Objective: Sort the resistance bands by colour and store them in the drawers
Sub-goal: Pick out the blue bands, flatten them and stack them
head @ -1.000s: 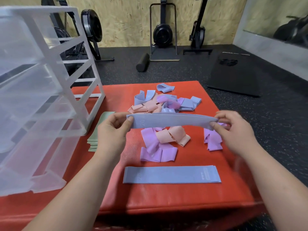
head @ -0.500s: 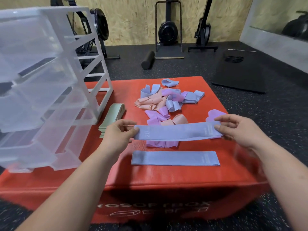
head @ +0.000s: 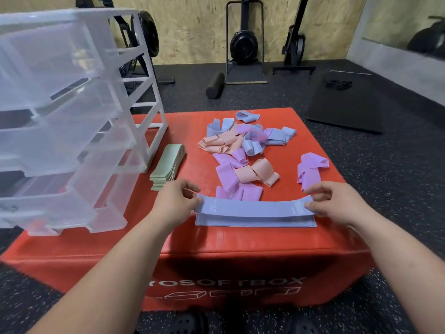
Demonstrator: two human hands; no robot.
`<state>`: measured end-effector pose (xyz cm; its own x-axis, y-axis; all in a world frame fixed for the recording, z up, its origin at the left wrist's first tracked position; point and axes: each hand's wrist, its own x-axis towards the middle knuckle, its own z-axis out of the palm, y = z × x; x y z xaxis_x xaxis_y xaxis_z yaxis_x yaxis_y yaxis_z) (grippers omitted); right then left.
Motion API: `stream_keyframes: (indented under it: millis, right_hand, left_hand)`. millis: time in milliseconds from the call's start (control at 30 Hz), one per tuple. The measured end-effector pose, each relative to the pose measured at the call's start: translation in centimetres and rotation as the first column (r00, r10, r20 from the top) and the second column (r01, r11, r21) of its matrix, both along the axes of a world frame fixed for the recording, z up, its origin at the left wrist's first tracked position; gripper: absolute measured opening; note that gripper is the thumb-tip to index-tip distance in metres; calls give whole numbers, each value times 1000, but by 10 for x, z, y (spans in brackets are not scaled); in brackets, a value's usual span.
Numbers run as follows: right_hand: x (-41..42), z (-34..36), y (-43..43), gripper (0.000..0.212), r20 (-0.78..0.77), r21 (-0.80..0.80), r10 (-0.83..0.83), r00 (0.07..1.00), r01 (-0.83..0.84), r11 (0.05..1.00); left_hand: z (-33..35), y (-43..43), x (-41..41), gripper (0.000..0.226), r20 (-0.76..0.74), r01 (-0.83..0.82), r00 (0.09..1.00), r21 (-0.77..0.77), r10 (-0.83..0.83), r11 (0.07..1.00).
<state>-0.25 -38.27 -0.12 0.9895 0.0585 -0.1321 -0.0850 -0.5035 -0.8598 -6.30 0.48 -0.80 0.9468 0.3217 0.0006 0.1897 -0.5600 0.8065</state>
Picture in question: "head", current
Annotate translucent plastic drawer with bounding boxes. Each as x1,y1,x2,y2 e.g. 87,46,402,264
0,142,146,237
0,22,112,112
87,170,140,234
0,78,136,178

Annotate black foam roller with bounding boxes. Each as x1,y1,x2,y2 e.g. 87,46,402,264
205,71,226,100

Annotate blue band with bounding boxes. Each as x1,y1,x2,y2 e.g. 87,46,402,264
194,193,318,219

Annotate clear plastic drawer unit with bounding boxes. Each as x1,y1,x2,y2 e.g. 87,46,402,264
0,8,168,174

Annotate pile of mixed resistance bands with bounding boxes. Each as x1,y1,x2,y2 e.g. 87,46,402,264
198,110,330,202

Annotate stack of blue bands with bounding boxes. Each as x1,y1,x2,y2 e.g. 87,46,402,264
194,212,318,229

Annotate black perforated clog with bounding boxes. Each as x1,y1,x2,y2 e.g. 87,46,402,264
172,311,209,334
285,315,320,334

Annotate black exercise mat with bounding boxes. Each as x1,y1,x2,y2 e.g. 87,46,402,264
305,71,385,134

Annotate person's right hand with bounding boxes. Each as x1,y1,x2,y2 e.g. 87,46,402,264
304,180,375,231

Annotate black upright rowing machine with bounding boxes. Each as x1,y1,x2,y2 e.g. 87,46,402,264
272,0,317,75

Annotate person's right forearm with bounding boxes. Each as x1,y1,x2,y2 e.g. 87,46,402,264
351,206,445,334

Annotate black ski machine with stand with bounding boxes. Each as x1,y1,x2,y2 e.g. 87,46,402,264
225,0,268,84

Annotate black straps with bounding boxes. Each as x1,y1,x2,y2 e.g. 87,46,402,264
324,79,353,91

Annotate red soft plyo box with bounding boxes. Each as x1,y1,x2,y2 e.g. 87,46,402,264
0,107,376,312

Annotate wall mirror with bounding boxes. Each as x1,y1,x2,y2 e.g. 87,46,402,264
361,0,445,61

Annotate stack of green bands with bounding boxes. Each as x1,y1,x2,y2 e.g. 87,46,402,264
149,143,186,192

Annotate person's left hand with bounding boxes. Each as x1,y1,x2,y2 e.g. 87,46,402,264
148,179,203,231

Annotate person's left forearm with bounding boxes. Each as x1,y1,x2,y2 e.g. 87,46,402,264
29,215,174,334

